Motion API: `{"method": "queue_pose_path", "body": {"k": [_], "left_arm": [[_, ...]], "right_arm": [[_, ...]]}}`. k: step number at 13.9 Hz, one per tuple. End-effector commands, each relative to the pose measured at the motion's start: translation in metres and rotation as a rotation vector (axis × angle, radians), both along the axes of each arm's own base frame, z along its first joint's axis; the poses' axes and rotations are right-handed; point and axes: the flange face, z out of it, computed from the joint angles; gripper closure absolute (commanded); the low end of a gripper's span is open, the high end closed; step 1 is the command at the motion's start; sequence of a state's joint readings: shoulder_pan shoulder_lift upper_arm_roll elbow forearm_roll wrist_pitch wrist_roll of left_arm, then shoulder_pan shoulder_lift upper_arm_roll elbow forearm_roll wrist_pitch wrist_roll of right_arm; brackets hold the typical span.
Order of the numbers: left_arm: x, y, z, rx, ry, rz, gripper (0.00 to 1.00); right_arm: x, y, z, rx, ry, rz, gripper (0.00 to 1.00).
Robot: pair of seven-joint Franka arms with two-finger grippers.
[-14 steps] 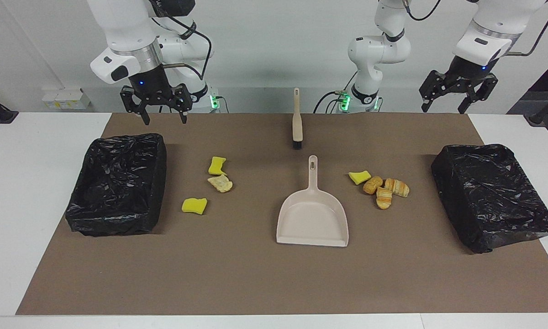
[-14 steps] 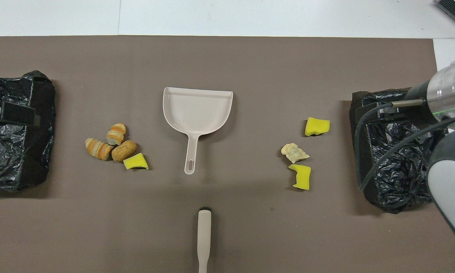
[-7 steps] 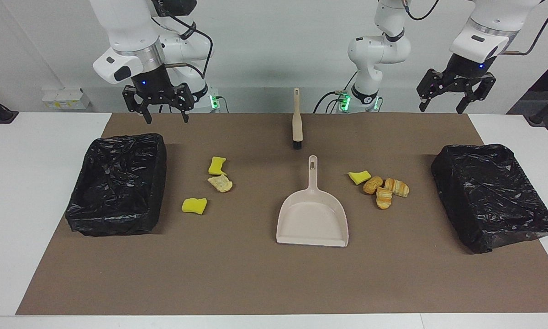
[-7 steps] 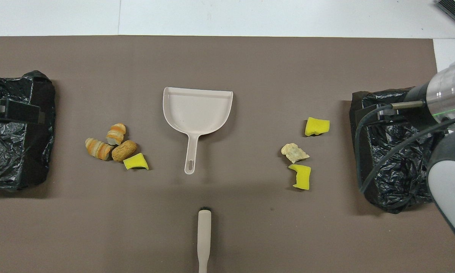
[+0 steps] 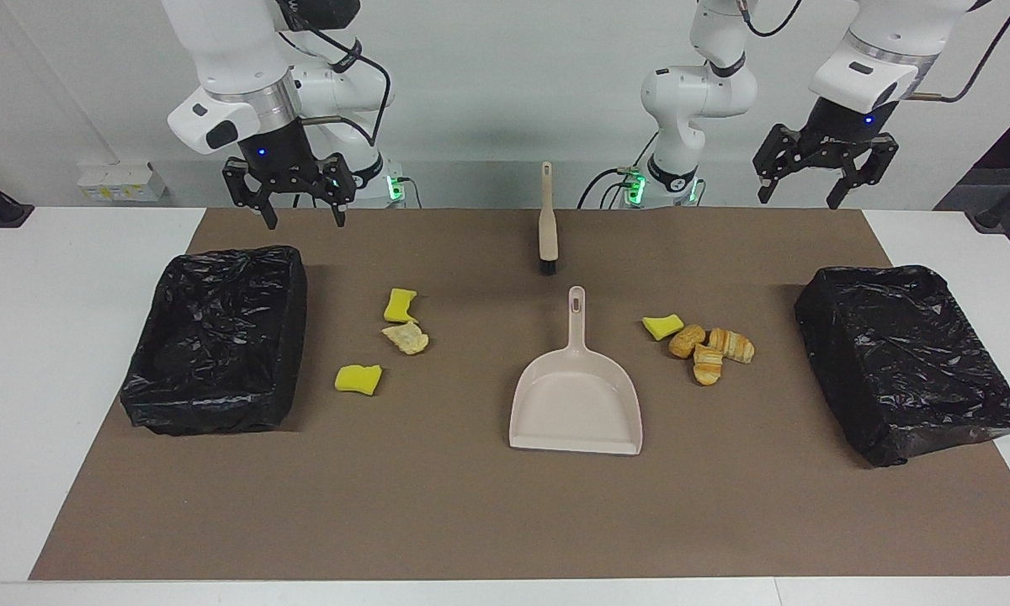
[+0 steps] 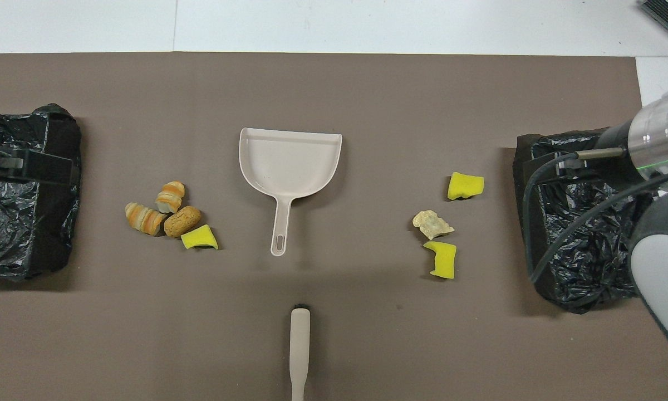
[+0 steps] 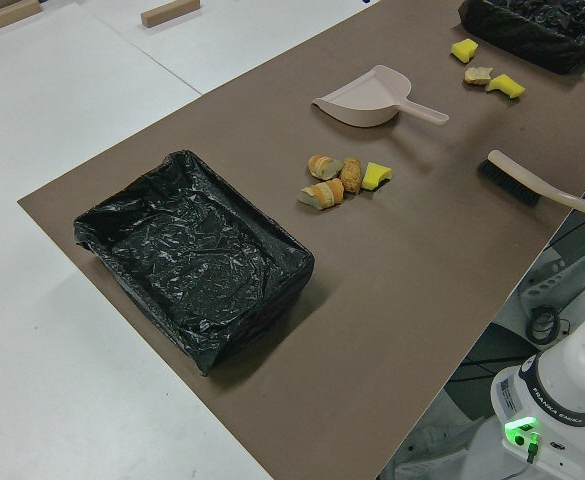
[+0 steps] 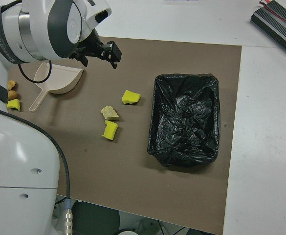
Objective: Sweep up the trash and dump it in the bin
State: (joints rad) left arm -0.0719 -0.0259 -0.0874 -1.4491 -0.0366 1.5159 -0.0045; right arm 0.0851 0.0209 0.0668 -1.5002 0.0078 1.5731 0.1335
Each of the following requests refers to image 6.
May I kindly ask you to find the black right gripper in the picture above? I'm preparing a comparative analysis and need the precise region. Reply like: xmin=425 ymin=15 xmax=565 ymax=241
xmin=528 ymin=121 xmax=645 ymax=187

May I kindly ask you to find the large striped croissant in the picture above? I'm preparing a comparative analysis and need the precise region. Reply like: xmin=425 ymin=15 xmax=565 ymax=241
xmin=125 ymin=202 xmax=169 ymax=237

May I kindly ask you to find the small striped croissant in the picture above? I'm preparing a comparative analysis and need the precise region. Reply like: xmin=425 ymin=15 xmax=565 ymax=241
xmin=155 ymin=181 xmax=186 ymax=214

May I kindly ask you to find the brown bread roll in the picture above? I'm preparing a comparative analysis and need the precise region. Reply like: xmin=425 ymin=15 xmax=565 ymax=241
xmin=163 ymin=206 xmax=203 ymax=238

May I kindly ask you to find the yellow sponge wedge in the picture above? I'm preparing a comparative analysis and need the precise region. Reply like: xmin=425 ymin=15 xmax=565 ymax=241
xmin=180 ymin=224 xmax=219 ymax=251

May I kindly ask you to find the beige plastic dustpan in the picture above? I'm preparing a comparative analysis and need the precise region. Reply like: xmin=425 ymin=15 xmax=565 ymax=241
xmin=239 ymin=128 xmax=343 ymax=257

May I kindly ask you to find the beige brush with black bristles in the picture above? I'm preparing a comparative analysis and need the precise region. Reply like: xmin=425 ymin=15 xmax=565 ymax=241
xmin=289 ymin=302 xmax=311 ymax=401

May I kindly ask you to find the black bag lined bin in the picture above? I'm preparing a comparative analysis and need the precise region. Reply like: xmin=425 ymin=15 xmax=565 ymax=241
xmin=0 ymin=103 xmax=83 ymax=281
xmin=513 ymin=128 xmax=655 ymax=314

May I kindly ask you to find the yellow sponge chunk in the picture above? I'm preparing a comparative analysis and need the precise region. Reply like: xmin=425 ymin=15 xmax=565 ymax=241
xmin=447 ymin=172 xmax=485 ymax=202

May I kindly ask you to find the pale torn bread piece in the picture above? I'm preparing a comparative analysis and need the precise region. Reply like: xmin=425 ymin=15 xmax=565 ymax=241
xmin=412 ymin=210 xmax=455 ymax=241

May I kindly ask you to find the notched yellow sponge piece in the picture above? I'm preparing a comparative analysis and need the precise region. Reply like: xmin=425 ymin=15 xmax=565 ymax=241
xmin=423 ymin=241 xmax=458 ymax=280

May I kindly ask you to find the brown table mat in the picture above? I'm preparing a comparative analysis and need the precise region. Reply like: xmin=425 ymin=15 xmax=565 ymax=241
xmin=0 ymin=52 xmax=668 ymax=401

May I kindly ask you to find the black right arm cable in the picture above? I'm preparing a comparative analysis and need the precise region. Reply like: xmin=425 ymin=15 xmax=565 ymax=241
xmin=523 ymin=149 xmax=668 ymax=286

